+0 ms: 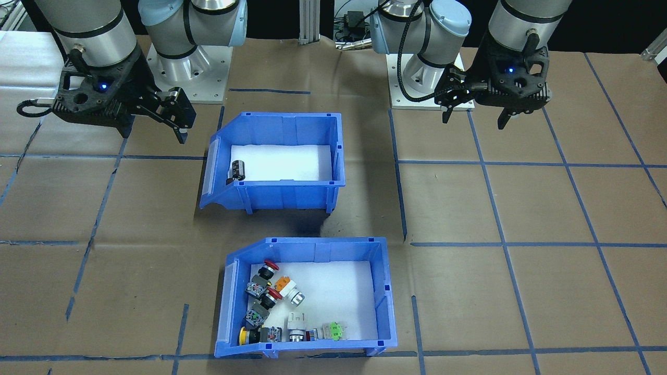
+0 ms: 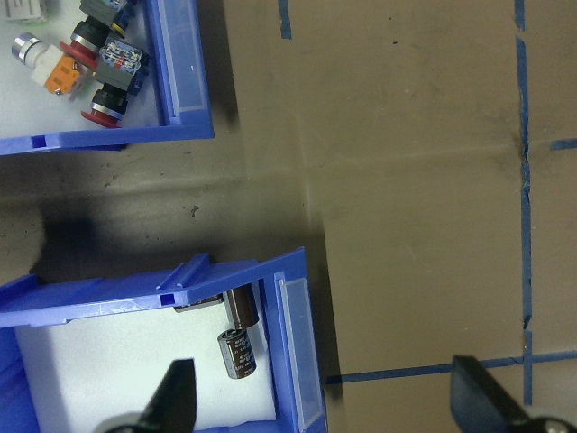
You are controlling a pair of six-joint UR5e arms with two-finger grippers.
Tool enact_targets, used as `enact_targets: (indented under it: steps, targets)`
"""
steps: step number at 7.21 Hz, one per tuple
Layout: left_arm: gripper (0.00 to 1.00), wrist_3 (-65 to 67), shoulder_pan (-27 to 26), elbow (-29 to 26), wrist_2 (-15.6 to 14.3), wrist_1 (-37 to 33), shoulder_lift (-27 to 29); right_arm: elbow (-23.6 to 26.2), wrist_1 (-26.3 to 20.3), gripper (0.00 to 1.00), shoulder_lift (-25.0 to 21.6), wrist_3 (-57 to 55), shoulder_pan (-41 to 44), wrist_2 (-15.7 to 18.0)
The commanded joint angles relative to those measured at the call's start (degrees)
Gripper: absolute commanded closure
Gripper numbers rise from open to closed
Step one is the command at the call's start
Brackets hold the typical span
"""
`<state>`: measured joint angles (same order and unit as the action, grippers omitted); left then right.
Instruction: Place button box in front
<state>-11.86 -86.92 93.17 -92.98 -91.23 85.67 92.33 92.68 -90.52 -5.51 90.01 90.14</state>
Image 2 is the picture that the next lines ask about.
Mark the red mushroom push button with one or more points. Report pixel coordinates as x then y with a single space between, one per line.
88 36
108 101

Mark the orange white silver-head button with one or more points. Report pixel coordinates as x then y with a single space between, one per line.
45 63

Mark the blue bin with push buttons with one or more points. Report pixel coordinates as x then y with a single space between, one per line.
189 122

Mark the black cylindrical capacitor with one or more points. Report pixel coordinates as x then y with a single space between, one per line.
236 354
241 309

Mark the blue bin with capacitors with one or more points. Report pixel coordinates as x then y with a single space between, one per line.
297 406

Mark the light grey contact block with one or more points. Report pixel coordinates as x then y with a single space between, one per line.
24 11

